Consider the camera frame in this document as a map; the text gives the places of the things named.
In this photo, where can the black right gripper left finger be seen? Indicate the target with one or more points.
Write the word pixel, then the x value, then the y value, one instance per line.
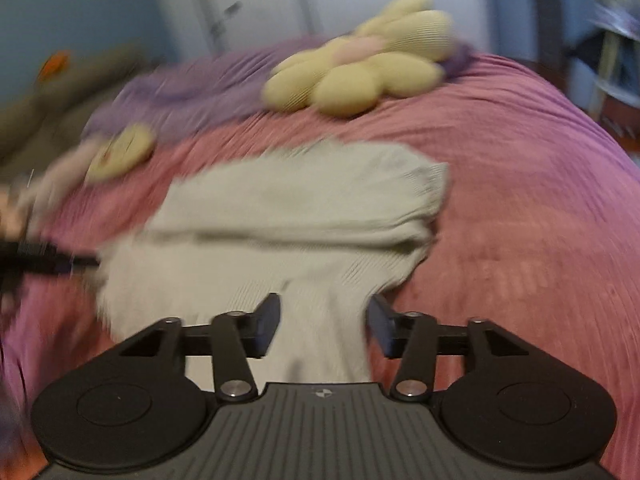
pixel 258 327

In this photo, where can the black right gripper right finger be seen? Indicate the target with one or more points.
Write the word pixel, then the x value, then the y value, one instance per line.
pixel 391 329

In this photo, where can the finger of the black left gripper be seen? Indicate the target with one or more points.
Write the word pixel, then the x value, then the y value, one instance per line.
pixel 19 258

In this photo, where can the cream ribbed knit sweater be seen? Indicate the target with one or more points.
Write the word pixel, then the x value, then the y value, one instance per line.
pixel 324 226

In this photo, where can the pink plush toy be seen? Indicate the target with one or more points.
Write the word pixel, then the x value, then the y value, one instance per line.
pixel 25 204

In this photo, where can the yellow kiss-face round pillow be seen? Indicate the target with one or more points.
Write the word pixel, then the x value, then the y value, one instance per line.
pixel 131 148

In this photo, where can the pink ribbed bed blanket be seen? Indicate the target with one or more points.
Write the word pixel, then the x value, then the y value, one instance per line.
pixel 539 233

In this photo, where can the purple quilt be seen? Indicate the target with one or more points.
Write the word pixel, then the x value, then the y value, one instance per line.
pixel 187 99

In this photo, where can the yellow flower-shaped pillow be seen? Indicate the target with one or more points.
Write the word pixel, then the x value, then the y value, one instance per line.
pixel 400 53

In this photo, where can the small side table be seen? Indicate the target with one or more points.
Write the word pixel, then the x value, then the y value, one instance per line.
pixel 604 66

